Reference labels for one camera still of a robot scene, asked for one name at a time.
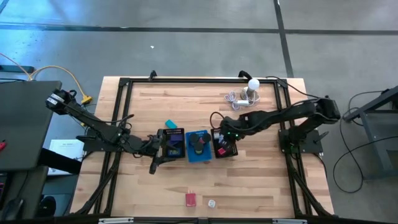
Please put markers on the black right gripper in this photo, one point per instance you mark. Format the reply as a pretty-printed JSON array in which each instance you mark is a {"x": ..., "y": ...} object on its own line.
[{"x": 229, "y": 129}]

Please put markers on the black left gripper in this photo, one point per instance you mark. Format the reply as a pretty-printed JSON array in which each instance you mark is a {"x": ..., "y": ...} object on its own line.
[{"x": 152, "y": 146}]

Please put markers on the teal box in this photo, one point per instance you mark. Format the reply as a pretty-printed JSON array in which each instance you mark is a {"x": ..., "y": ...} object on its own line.
[{"x": 170, "y": 124}]

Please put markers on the red multiport USB charger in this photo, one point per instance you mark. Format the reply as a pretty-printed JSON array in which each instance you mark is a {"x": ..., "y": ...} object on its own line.
[{"x": 191, "y": 199}]

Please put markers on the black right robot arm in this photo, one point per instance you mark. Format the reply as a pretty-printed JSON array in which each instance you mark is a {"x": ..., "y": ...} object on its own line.
[{"x": 280, "y": 116}]

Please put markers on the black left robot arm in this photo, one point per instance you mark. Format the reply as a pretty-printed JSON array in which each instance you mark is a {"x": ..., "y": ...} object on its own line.
[{"x": 93, "y": 124}]

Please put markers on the black plastic basket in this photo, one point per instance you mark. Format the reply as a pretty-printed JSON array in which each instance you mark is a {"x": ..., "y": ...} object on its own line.
[
  {"x": 233, "y": 152},
  {"x": 163, "y": 146}
]

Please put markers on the blue plastic basket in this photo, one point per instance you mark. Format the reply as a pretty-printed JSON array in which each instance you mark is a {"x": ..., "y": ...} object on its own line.
[{"x": 190, "y": 157}]

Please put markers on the white light bulb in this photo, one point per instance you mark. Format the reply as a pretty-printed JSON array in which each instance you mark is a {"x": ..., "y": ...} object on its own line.
[{"x": 253, "y": 84}]

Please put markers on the black clamp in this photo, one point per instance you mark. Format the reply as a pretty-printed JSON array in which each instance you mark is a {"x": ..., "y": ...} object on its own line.
[
  {"x": 244, "y": 74},
  {"x": 152, "y": 74}
]

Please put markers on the white paper sheet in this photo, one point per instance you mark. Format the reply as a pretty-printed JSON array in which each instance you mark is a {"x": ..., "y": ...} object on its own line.
[{"x": 66, "y": 149}]

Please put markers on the black desk bar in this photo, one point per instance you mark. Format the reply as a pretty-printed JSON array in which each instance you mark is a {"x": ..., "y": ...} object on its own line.
[{"x": 59, "y": 160}]

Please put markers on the black round object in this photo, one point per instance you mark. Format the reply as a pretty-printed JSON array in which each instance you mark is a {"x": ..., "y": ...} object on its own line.
[{"x": 47, "y": 206}]

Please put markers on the dark grey side desk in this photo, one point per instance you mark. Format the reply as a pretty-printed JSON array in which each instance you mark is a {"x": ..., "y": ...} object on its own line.
[{"x": 25, "y": 124}]

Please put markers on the small red object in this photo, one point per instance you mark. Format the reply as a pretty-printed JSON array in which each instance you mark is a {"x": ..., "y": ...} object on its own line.
[{"x": 2, "y": 145}]

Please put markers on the black floor plate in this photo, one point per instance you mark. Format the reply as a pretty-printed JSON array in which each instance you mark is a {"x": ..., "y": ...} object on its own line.
[{"x": 15, "y": 68}]

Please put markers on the black metal table frame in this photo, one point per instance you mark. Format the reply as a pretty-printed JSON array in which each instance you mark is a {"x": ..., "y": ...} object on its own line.
[{"x": 202, "y": 80}]

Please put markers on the silver metal bracket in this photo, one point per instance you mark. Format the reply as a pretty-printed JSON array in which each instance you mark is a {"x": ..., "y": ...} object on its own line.
[
  {"x": 115, "y": 221},
  {"x": 289, "y": 221}
]

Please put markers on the black desk frame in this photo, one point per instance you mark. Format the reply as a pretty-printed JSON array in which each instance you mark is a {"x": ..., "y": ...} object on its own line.
[{"x": 373, "y": 103}]

